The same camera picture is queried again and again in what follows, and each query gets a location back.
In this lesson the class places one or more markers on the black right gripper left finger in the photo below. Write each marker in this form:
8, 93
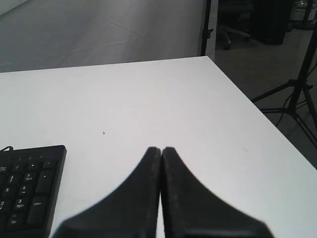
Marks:
130, 211

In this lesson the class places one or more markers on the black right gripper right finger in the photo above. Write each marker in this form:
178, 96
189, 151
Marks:
190, 210

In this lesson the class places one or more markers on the black acer keyboard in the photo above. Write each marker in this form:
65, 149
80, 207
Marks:
29, 184

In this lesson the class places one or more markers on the black tripod light stand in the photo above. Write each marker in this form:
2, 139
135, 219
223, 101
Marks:
301, 89

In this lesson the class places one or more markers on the black backdrop stand pole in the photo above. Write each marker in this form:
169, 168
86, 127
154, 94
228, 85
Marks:
206, 32

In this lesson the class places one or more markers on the grey backdrop cloth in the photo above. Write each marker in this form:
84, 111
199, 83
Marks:
42, 34

